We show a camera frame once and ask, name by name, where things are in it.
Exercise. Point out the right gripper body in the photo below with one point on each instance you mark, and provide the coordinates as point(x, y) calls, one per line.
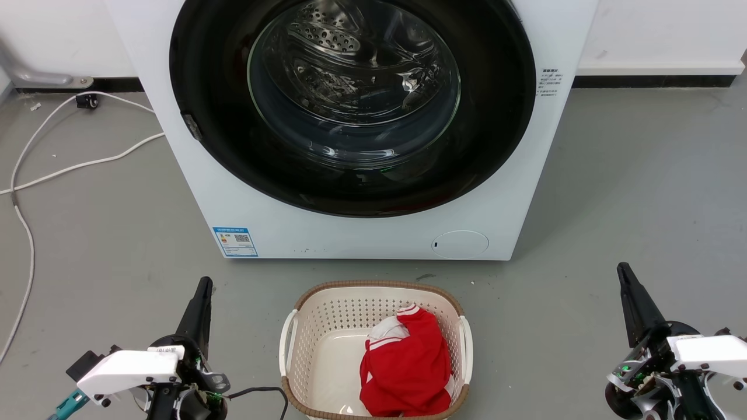
point(642, 373)

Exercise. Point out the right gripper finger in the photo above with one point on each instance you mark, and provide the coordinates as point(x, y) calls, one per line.
point(629, 315)
point(645, 309)

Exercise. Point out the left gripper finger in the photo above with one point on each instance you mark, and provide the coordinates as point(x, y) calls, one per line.
point(189, 321)
point(205, 321)

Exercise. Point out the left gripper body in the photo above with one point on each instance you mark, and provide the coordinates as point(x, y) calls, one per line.
point(201, 385)

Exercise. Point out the black round washer door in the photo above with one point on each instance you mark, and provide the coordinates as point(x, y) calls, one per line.
point(502, 134)

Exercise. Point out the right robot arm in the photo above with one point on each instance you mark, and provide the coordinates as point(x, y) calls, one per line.
point(700, 402)

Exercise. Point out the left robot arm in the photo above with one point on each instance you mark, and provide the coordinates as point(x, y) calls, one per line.
point(162, 405)

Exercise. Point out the white front-load washing machine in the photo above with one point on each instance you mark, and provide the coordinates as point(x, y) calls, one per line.
point(362, 239)

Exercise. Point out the metal door hinge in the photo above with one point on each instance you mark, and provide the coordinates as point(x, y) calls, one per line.
point(193, 126)

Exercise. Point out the blue energy label sticker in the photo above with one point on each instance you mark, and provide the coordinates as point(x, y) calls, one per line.
point(236, 242)

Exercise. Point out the beige plastic laundry basket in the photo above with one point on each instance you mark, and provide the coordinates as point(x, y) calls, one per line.
point(327, 350)

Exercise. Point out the round white filter cover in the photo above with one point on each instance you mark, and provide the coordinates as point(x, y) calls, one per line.
point(461, 244)

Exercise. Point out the red and white garment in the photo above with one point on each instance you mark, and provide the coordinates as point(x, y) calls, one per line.
point(408, 367)

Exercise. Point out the steel perforated washer drum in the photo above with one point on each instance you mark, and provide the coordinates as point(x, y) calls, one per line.
point(350, 52)

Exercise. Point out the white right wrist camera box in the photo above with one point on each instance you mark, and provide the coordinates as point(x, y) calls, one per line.
point(712, 353)

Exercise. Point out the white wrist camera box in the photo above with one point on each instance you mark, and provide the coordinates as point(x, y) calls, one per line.
point(128, 370)
point(712, 353)

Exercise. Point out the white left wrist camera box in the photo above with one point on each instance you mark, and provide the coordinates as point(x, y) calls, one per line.
point(128, 370)

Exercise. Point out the grey pipe with bracket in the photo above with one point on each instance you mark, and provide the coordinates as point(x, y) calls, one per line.
point(35, 74)

